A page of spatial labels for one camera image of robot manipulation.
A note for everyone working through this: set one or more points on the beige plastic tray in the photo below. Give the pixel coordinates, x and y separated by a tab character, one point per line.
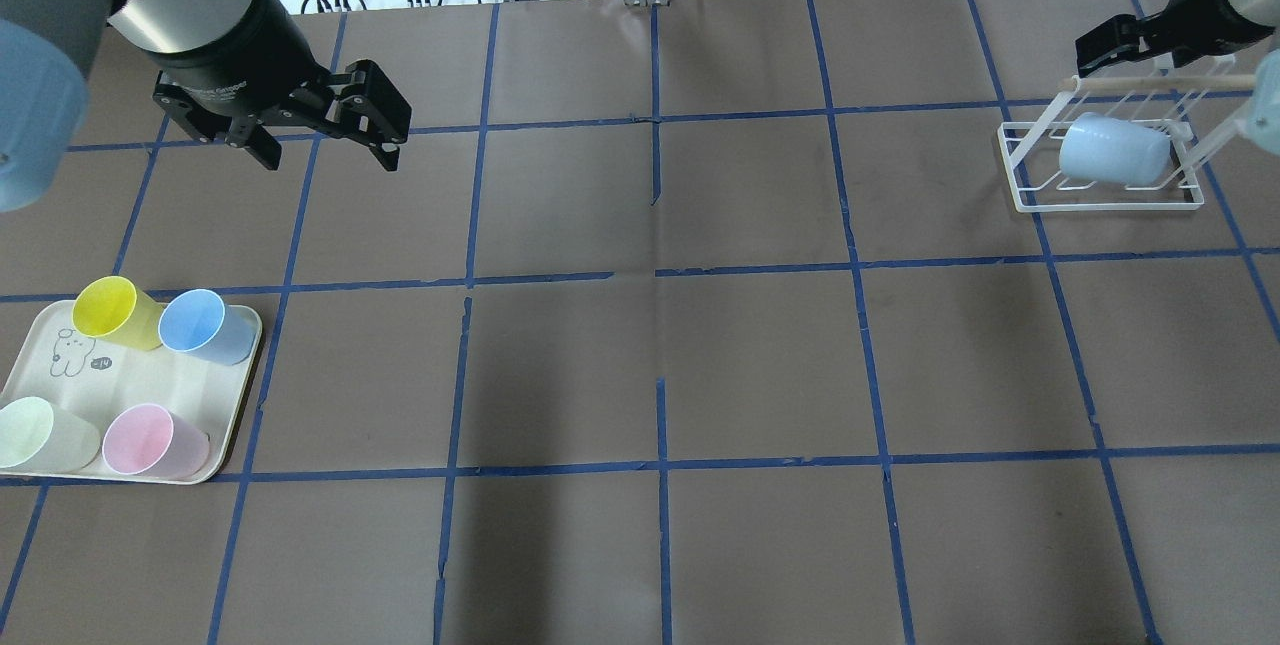
99	381

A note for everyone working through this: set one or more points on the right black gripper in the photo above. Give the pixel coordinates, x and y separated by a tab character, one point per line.
1197	13

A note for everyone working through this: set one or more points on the white wire cup rack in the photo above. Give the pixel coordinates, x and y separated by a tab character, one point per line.
1202	113

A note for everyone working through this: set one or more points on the yellow plastic cup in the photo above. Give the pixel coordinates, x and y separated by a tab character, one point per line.
113	309

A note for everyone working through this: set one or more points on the pink plastic cup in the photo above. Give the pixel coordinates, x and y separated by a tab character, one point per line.
149	441

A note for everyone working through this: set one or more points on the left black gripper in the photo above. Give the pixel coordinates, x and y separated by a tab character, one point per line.
238	53

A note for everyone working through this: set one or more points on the pale green plastic cup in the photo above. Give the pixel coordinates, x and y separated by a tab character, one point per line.
40	437

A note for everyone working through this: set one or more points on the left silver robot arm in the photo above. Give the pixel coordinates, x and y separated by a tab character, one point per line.
48	48

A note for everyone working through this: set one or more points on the light blue plastic cup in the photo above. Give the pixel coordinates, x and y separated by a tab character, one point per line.
1102	149

